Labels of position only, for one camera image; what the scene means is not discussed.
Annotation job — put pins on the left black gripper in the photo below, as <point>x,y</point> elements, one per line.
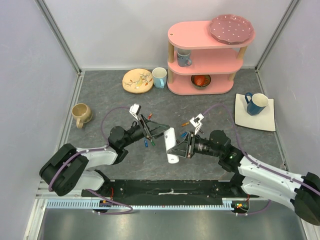
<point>150,128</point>

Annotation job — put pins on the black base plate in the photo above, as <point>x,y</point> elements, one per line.
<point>183,191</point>

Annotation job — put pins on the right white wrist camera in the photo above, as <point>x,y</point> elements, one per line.
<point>197,122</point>

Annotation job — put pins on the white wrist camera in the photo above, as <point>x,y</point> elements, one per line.
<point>197,122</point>
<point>134,111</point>

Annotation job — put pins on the dark blue mug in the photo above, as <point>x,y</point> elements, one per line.
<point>255,103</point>

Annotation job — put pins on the white square plate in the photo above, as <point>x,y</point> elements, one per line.
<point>264,121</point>

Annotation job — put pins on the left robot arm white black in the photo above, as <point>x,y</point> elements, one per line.
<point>68,168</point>

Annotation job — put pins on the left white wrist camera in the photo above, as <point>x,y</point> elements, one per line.
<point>134,111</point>

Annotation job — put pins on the patterned dark bowl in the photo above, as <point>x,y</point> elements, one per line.
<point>198,87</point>

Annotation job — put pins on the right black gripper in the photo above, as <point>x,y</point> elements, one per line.
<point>189,145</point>

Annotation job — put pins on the pink three-tier shelf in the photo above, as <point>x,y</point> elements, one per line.
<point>209,57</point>

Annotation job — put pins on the yellow floral plate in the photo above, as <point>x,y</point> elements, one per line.
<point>138,81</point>

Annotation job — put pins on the light blue mug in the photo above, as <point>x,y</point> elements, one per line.
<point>159,75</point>

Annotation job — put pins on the orange cup in bowl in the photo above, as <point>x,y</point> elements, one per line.
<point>200,80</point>

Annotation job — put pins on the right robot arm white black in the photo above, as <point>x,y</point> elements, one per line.
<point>300,193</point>

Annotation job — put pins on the white remote control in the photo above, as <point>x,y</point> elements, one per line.
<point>170,142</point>

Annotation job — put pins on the white slotted cable duct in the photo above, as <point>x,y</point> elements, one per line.
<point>96,204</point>

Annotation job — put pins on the beige ceramic mug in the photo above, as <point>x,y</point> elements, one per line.
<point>82,114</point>

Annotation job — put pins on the grey mug on shelf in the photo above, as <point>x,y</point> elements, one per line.
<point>183,57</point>

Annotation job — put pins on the pink polka dot plate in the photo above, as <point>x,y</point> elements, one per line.
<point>230,29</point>

